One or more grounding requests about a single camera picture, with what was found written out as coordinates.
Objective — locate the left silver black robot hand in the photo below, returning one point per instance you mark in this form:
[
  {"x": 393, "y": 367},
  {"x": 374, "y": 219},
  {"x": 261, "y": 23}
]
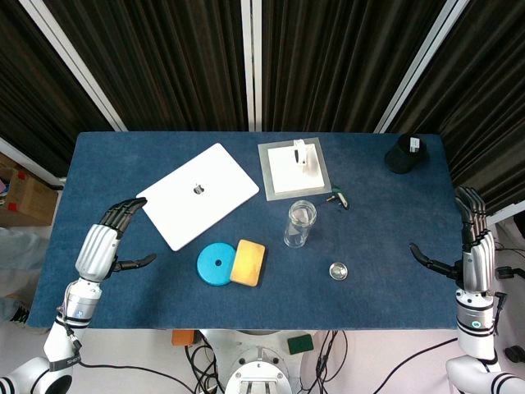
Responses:
[{"x": 96, "y": 250}]

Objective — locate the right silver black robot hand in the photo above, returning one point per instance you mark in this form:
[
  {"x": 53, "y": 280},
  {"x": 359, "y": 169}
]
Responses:
[{"x": 477, "y": 262}]

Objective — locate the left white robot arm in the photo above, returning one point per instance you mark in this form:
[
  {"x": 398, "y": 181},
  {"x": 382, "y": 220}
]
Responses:
[{"x": 76, "y": 305}]

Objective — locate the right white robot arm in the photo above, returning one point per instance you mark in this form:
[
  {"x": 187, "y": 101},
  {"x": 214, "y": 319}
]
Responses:
[{"x": 476, "y": 328}]

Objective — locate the black round object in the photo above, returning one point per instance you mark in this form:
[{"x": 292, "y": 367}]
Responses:
[{"x": 404, "y": 158}]

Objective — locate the clear glass jar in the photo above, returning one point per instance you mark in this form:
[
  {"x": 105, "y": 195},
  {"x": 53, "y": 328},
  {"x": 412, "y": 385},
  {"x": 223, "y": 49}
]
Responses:
[{"x": 296, "y": 236}]

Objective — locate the brown cardboard box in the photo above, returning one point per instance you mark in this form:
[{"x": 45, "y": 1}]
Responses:
[{"x": 28, "y": 197}]

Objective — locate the white closed laptop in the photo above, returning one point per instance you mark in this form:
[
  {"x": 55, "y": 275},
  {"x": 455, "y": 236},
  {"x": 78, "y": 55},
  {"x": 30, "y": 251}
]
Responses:
[{"x": 197, "y": 205}]

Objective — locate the blue disc with hole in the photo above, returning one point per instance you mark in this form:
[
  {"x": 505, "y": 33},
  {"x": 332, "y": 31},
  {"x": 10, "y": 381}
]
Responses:
[{"x": 210, "y": 268}]

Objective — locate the blue tablecloth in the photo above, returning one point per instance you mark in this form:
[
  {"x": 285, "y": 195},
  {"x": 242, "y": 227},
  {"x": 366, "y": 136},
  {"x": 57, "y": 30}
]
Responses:
[{"x": 369, "y": 303}]

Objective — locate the orange block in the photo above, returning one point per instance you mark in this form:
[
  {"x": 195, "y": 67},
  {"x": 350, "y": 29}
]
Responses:
[{"x": 182, "y": 338}]

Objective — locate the green black hand tool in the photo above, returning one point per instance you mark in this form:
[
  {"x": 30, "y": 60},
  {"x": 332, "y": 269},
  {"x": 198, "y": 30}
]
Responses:
[{"x": 340, "y": 199}]

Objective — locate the yellow sponge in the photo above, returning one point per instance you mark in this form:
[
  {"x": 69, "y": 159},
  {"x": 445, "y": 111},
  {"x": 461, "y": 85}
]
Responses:
[{"x": 248, "y": 262}]

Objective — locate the black pleated curtain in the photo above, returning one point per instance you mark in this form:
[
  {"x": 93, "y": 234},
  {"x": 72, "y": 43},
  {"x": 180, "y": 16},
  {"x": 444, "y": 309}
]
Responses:
[
  {"x": 164, "y": 61},
  {"x": 484, "y": 90},
  {"x": 33, "y": 90},
  {"x": 328, "y": 61}
]

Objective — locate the green block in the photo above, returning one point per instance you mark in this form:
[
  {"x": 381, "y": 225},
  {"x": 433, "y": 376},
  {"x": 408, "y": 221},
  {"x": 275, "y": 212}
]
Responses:
[{"x": 300, "y": 344}]

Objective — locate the white robot torso base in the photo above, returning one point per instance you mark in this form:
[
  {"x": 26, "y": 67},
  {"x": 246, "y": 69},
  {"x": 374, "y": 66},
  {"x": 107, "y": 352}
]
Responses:
[{"x": 260, "y": 369}]

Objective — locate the white square board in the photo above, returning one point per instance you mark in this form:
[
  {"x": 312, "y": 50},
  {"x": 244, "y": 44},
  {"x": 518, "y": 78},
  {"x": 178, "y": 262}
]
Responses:
[{"x": 287, "y": 172}]

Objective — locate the small white plastic stand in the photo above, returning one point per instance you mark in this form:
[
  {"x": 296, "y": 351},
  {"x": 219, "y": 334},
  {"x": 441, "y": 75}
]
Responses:
[{"x": 301, "y": 152}]

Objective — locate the grey square base plate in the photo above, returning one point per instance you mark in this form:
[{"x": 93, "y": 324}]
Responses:
[{"x": 264, "y": 176}]

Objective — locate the white frame post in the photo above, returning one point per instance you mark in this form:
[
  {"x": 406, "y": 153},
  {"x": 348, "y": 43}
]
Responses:
[
  {"x": 78, "y": 65},
  {"x": 251, "y": 61},
  {"x": 422, "y": 65}
]

